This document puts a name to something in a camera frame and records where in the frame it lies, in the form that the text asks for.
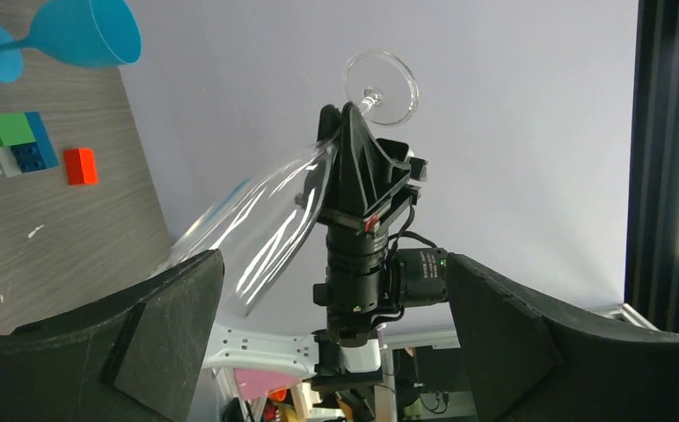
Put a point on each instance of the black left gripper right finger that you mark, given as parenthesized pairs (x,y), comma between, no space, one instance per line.
(532,357)

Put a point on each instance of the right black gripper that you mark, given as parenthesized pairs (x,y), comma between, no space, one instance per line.
(369,187)

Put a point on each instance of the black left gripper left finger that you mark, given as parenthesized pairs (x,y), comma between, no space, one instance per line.
(135,355)

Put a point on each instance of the clear wine glass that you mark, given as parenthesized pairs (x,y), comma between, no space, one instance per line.
(262,224)

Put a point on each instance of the blue plastic wine glass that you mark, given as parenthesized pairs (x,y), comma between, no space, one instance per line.
(88,34)

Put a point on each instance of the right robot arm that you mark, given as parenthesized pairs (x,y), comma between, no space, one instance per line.
(356,304)

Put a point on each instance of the red small block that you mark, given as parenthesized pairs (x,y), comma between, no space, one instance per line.
(80,165)

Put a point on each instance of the stacked lego brick block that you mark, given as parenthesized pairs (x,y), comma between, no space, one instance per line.
(24,145)

